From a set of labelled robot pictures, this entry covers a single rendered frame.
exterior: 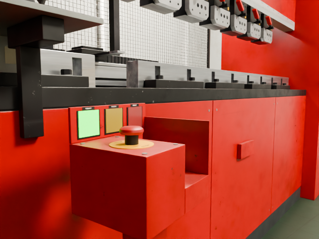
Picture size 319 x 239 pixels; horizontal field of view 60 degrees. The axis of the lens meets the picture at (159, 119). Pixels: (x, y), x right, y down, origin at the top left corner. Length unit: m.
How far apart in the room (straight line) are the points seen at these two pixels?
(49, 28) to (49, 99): 0.17
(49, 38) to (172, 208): 0.34
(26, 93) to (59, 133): 0.12
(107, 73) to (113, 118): 0.69
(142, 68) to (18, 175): 0.54
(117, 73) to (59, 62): 0.50
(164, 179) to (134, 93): 0.40
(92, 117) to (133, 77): 0.49
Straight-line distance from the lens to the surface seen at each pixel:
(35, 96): 0.59
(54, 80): 0.71
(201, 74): 1.27
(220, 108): 1.17
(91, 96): 0.68
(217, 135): 1.17
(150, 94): 0.82
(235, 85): 1.44
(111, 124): 0.53
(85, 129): 0.49
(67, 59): 0.79
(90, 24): 0.57
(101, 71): 1.19
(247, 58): 2.63
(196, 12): 1.24
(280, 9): 2.23
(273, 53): 2.55
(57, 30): 0.52
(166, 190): 0.42
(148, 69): 0.99
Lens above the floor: 0.87
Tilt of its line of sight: 6 degrees down
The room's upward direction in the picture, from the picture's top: straight up
